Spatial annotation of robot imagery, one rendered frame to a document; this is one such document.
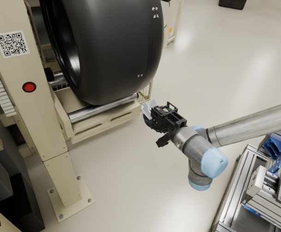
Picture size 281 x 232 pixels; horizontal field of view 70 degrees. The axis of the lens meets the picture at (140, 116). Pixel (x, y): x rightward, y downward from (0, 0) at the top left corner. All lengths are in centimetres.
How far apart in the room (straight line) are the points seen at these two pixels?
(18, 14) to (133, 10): 32
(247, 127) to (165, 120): 25
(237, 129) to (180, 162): 122
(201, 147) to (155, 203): 113
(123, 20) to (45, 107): 47
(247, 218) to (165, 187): 59
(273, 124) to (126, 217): 120
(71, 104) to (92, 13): 60
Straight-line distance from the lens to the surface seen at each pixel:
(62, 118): 83
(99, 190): 169
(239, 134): 70
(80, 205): 165
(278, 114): 70
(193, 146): 58
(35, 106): 88
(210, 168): 57
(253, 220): 162
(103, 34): 61
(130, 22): 64
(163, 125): 66
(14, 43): 75
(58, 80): 109
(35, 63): 79
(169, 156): 189
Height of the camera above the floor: 153
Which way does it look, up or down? 45 degrees down
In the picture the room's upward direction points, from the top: 7 degrees clockwise
